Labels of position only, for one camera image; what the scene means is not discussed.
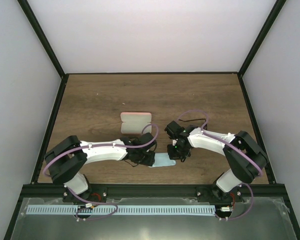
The light blue cleaning cloth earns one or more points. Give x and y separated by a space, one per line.
162 160

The metal front tray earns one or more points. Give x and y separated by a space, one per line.
260 218

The black left rear frame post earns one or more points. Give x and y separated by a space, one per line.
32 19

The black front mounting rail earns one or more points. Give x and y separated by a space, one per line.
203 192

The black right rear frame post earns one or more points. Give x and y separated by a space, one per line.
270 20

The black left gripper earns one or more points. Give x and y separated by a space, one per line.
150 160

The black frame post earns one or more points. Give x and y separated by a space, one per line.
32 19
270 20

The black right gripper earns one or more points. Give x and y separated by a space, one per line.
173 156

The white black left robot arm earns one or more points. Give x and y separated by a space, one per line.
64 161

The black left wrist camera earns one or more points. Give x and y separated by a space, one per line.
146 139

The pink glasses case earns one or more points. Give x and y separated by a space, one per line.
135 123

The light blue slotted cable duct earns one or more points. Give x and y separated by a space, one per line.
122 210

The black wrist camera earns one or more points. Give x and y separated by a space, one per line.
146 139
173 130

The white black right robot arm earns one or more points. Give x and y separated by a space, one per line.
245 157

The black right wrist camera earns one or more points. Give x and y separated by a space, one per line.
173 130

